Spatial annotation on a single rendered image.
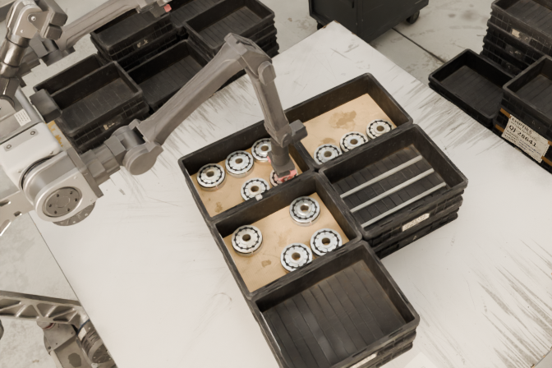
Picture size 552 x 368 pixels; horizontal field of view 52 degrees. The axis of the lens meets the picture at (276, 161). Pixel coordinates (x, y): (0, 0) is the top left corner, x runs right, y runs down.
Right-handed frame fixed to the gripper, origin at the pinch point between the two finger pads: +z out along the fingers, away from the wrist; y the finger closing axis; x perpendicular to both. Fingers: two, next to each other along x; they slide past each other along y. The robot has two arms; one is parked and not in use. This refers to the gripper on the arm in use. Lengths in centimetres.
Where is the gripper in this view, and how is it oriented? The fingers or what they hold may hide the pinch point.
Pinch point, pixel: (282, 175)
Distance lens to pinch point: 199.6
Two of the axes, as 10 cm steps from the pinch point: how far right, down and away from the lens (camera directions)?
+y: -3.8, -7.1, 6.0
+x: -9.2, 3.4, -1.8
